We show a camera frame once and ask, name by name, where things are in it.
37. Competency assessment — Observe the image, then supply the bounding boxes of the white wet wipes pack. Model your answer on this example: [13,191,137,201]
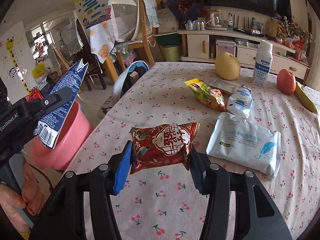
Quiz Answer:
[206,112,281,179]

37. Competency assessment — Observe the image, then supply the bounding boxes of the electric kettle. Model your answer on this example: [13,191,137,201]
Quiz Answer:
[205,10,227,31]

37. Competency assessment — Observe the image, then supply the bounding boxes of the red gift bags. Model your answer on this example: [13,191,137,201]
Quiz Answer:
[24,87,44,102]

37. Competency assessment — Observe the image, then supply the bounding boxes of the white Magicday yogurt pouch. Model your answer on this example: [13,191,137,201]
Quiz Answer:
[226,85,253,119]

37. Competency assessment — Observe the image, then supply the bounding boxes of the dark flower bouquet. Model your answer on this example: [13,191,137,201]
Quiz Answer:
[163,0,207,24]

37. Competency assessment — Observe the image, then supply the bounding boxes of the dining table orange print cloth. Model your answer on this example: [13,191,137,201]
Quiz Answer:
[88,19,121,83]

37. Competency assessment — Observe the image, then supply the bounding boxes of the yellow pear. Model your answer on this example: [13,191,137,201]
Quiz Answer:
[214,51,241,81]

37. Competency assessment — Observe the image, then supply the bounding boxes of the large white milk carton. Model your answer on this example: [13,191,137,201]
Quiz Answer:
[34,59,88,150]

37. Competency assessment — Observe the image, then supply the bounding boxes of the green trash can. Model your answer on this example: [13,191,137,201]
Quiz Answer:
[162,45,181,62]

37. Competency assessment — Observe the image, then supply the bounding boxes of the person's left hand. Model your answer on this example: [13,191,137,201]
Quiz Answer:
[1,160,44,233]

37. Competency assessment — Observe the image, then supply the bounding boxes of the yellow snack bag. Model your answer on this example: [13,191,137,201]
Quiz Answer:
[184,79,225,112]

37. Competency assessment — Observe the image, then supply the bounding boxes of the red apple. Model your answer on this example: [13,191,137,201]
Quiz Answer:
[277,69,296,95]

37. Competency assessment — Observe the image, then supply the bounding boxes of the red pastry wrapper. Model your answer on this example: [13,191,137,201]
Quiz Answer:
[130,122,200,174]

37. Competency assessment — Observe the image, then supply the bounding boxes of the silver foil packet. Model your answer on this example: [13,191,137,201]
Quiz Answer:
[209,79,238,96]

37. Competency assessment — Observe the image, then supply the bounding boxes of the dark wooden chair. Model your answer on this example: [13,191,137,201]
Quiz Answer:
[75,18,107,91]

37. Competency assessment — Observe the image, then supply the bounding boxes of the cherry print tablecloth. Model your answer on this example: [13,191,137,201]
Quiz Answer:
[64,61,320,240]

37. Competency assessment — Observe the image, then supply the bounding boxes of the pink storage box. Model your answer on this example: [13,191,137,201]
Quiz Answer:
[215,39,236,56]

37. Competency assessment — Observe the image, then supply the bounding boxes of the white TV cabinet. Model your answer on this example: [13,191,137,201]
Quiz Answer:
[177,29,310,81]

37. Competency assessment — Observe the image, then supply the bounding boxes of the pink plastic bucket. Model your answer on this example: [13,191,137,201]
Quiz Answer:
[31,101,93,171]

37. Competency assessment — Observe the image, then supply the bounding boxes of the yellow banana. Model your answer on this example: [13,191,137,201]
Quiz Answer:
[295,81,317,113]

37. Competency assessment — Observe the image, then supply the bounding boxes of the giraffe height chart sticker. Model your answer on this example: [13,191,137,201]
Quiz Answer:
[5,37,31,95]

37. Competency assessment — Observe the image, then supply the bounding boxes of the light wooden chair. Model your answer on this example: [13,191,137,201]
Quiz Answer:
[50,43,73,74]
[111,0,159,70]

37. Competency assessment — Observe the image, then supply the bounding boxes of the white yogurt bottle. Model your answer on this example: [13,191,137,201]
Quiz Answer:
[253,40,273,87]

